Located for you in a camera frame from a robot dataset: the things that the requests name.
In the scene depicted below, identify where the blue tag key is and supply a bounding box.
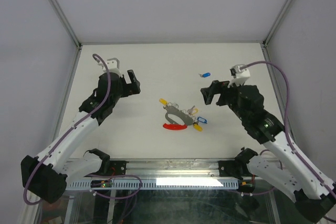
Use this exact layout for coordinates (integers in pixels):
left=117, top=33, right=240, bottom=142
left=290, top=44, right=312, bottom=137
left=199, top=72, right=211, bottom=78
left=197, top=116, right=208, bottom=124

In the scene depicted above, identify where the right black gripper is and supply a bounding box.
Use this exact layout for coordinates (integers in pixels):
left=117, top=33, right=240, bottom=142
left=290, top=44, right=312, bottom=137
left=200, top=78, right=248, bottom=123

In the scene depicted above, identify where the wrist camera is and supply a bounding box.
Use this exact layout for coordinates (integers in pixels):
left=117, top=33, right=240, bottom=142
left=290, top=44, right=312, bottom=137
left=228, top=65, right=250, bottom=88
left=98, top=58, right=121, bottom=75

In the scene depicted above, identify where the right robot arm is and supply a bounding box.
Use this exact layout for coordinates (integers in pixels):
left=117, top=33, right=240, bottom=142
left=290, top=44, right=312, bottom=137
left=201, top=80, right=335, bottom=223

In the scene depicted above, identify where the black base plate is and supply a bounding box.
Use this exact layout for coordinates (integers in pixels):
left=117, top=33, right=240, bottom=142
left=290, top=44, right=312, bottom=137
left=90, top=160, right=128, bottom=177
left=218, top=160, right=252, bottom=180

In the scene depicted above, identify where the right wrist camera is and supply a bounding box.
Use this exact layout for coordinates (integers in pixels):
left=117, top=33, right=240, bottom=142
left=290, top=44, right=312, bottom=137
left=228, top=65, right=250, bottom=88

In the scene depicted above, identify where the red handle keyring holder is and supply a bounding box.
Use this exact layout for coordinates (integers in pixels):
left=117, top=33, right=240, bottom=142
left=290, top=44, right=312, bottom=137
left=163, top=102, right=198, bottom=131

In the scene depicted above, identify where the white slotted cable duct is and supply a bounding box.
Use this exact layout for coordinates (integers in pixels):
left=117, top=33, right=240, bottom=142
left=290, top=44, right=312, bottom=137
left=67, top=177, right=239, bottom=191

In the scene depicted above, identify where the aluminium mounting rail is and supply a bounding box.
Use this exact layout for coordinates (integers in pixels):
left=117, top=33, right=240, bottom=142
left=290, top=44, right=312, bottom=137
left=65, top=157, right=284, bottom=180

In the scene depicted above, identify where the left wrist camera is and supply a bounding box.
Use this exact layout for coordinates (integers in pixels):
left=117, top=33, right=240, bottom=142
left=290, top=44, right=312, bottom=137
left=98, top=58, right=121, bottom=75

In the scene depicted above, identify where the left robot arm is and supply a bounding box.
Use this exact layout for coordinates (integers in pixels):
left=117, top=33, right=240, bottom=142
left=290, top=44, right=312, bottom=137
left=20, top=70, right=141, bottom=206

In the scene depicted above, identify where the yellow tag key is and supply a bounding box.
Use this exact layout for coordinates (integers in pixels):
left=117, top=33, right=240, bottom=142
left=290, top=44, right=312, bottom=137
left=159, top=99, right=168, bottom=105
left=193, top=122, right=203, bottom=132

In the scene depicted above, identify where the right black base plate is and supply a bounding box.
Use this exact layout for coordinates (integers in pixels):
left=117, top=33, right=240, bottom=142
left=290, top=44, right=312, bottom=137
left=218, top=160, right=252, bottom=180

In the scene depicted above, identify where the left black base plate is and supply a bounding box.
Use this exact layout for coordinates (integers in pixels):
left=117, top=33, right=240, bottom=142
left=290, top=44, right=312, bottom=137
left=90, top=160, right=128, bottom=177

